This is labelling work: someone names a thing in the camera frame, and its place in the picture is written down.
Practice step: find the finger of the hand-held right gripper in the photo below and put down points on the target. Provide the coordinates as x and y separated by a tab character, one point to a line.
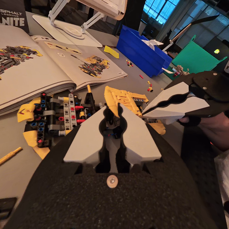
187	107
170	93

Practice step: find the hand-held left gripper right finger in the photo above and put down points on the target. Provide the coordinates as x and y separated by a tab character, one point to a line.
143	141

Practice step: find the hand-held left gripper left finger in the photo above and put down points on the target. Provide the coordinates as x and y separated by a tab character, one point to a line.
84	141

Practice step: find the yellow toy brick car model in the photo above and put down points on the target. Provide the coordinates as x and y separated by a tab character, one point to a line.
121	98

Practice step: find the person's right hand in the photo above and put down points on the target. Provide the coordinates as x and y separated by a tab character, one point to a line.
218	130

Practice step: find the scattered small toy brick pieces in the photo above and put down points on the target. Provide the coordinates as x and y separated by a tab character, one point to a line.
150	88

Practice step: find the white crumpled paper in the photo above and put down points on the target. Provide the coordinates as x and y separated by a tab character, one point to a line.
152	43
168	71

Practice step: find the blue storage bin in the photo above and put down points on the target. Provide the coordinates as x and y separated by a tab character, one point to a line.
136	48

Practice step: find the black dimpled chair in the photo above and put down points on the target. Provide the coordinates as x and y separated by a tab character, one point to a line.
196	170

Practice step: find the yellow paper piece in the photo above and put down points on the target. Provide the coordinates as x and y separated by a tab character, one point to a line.
111	51

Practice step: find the yellow thin toy rod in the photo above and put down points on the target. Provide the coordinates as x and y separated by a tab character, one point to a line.
10	155

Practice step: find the open instruction booklet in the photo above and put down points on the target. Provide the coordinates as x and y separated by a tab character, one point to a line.
35	75

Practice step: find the large paned window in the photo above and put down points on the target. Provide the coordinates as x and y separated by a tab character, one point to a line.
157	10

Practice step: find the black toy brick panel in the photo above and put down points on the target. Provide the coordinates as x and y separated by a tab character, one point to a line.
7	207

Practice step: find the toy car set box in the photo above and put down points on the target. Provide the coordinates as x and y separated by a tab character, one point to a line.
10	5

